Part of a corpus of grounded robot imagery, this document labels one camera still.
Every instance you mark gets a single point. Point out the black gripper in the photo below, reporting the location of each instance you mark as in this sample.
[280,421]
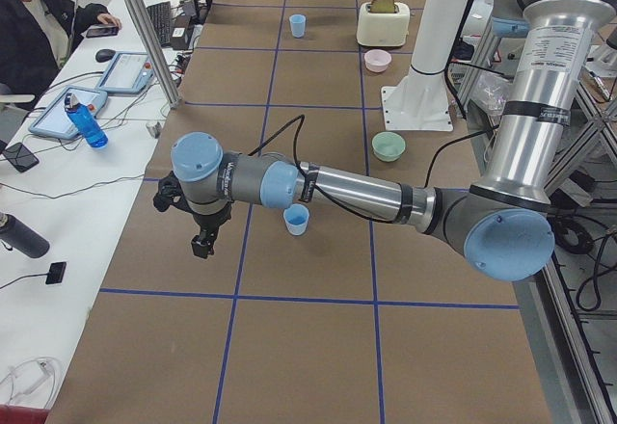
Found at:
[210,222]

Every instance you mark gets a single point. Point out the light blue cup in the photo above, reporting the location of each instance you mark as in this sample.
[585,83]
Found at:
[297,23]
[296,219]

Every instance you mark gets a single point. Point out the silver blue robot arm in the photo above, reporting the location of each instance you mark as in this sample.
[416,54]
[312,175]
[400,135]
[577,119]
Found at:
[498,224]

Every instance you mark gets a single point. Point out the small black square device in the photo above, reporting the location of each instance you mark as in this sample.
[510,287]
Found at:
[56,272]

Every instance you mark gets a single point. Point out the blue water bottle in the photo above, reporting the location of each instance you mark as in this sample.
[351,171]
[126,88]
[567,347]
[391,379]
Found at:
[84,121]

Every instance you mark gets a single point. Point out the black thermos bottle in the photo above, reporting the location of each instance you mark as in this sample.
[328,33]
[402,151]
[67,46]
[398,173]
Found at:
[21,237]

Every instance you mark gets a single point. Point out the far teach pendant tablet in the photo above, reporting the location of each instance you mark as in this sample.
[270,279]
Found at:
[126,73]

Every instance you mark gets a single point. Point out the teach pendant tablet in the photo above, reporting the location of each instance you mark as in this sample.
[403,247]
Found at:
[54,123]
[126,73]

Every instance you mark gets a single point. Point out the near teach pendant tablet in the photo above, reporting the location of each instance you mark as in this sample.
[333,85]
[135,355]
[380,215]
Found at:
[54,123]

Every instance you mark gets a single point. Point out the black smartphone on desk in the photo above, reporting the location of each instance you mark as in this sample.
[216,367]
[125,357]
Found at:
[20,157]

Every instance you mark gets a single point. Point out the green bowl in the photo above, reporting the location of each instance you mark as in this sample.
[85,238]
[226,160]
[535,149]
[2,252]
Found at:
[388,146]

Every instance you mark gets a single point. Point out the black computer mouse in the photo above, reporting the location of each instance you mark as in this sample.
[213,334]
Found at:
[104,55]

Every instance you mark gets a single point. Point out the black keyboard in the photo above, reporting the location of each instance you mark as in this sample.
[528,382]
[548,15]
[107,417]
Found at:
[160,15]

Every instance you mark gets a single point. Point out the handheld black phone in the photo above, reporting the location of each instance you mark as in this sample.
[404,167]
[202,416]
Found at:
[102,31]

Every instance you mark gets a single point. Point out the pink bowl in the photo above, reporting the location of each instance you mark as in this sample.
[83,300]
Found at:
[377,60]

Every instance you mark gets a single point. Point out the seated person in black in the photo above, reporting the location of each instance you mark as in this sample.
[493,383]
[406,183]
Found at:
[38,35]

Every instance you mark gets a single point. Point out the cream toaster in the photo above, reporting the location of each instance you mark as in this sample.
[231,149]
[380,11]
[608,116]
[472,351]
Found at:
[383,29]

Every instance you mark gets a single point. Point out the toast slice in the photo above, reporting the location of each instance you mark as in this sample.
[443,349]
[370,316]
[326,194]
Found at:
[382,6]

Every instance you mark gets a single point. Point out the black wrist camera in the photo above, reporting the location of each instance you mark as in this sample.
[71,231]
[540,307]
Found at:
[169,194]

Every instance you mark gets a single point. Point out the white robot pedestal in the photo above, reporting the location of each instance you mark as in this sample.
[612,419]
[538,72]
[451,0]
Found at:
[420,102]

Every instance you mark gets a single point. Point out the aluminium frame post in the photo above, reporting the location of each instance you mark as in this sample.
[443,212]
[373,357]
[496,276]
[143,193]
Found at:
[138,13]

